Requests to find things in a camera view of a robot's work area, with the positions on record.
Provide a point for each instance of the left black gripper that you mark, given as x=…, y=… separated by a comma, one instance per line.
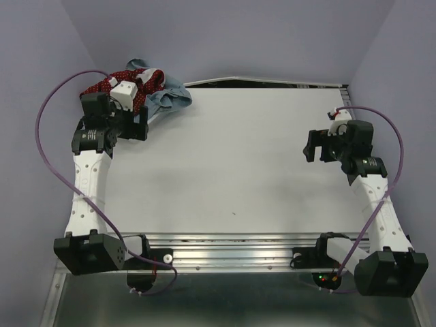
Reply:
x=136, y=131

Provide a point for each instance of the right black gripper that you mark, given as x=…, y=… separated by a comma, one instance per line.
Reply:
x=316, y=138

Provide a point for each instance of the red polka dot skirt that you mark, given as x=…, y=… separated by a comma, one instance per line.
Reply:
x=136, y=83

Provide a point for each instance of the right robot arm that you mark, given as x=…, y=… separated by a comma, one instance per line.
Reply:
x=391, y=266

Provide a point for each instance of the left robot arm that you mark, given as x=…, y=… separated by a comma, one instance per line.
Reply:
x=86, y=247

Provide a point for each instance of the light blue denim skirt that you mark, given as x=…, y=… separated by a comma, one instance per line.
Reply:
x=158, y=91

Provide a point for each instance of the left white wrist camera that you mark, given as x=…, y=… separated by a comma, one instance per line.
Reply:
x=124, y=92

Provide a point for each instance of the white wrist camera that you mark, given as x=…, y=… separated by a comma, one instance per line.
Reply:
x=339, y=118
x=124, y=92

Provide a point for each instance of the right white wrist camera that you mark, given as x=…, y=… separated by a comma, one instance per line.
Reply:
x=339, y=118

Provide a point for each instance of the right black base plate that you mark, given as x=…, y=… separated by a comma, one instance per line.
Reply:
x=311, y=258

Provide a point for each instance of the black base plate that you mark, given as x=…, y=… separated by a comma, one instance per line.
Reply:
x=311, y=258
x=156, y=255

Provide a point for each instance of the aluminium frame rail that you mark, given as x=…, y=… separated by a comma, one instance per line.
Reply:
x=225, y=184

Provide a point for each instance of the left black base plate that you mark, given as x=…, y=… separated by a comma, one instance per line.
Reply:
x=156, y=255

